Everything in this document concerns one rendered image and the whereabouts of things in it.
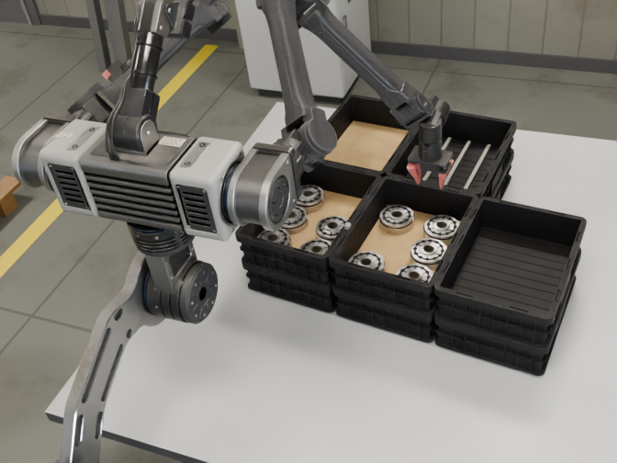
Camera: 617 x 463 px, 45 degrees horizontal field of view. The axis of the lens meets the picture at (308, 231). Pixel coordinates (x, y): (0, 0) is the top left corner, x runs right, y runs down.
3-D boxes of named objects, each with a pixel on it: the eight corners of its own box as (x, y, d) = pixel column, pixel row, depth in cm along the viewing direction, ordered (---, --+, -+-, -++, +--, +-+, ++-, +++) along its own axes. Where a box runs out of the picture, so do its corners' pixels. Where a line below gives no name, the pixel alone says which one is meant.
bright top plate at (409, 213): (404, 231, 217) (404, 230, 217) (374, 221, 222) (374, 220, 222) (419, 210, 224) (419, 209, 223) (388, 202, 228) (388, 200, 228)
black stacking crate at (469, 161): (477, 226, 223) (479, 196, 215) (386, 205, 235) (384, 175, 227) (514, 152, 248) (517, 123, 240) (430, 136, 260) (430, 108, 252)
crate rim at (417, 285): (431, 295, 191) (431, 288, 189) (326, 265, 203) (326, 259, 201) (479, 201, 216) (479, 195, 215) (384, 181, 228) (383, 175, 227)
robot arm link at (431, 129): (416, 122, 184) (438, 125, 182) (422, 107, 188) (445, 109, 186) (416, 145, 188) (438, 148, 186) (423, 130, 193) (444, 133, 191)
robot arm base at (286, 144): (260, 195, 150) (250, 146, 143) (275, 172, 156) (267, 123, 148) (298, 201, 147) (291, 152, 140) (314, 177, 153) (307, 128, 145)
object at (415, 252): (439, 267, 205) (439, 265, 204) (405, 258, 209) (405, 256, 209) (452, 244, 211) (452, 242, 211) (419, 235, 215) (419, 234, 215)
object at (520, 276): (546, 353, 185) (551, 321, 177) (432, 320, 197) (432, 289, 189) (581, 250, 210) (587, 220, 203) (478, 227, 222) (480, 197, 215)
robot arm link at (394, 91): (274, 14, 172) (304, -14, 164) (281, 1, 175) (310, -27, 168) (401, 131, 188) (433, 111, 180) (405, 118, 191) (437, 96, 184)
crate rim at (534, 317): (551, 327, 178) (552, 321, 177) (431, 295, 191) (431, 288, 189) (587, 224, 204) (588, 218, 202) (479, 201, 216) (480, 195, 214)
